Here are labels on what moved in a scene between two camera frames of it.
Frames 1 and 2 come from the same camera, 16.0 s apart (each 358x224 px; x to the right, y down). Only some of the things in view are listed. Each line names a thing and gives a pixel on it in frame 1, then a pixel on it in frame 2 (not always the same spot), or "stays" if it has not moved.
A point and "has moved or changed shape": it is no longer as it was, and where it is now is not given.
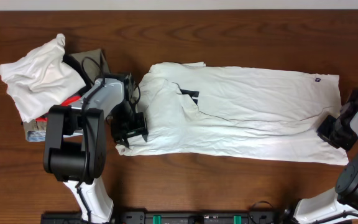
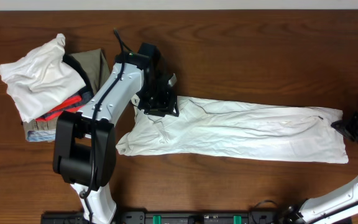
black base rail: x=175 y=216 stays
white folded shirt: x=41 y=78 stays
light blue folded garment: x=35 y=135 stays
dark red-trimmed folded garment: x=76 y=67 stays
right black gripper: x=322 y=132 -> x=347 y=127
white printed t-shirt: x=237 y=112 has moved or changed shape
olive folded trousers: x=94 y=64 stays
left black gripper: x=140 y=129 -> x=165 y=107
